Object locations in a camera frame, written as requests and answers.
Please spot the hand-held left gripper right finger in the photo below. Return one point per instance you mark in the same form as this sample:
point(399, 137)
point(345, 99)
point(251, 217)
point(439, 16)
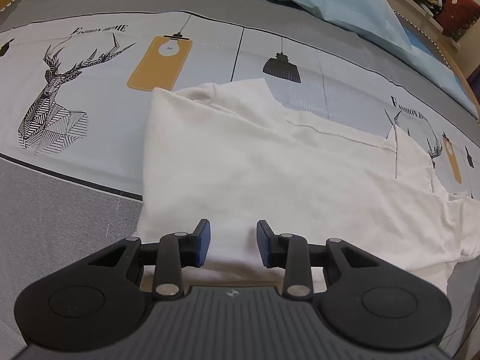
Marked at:
point(263, 245)

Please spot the red cushion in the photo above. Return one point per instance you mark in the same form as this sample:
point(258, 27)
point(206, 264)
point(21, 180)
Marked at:
point(463, 11)

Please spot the black and white plush toy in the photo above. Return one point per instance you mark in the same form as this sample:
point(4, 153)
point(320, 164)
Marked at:
point(433, 6)

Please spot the white shirt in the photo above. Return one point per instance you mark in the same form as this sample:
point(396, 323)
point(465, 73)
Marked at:
point(262, 165)

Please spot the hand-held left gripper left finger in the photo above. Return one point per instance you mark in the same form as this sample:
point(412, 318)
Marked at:
point(201, 245)

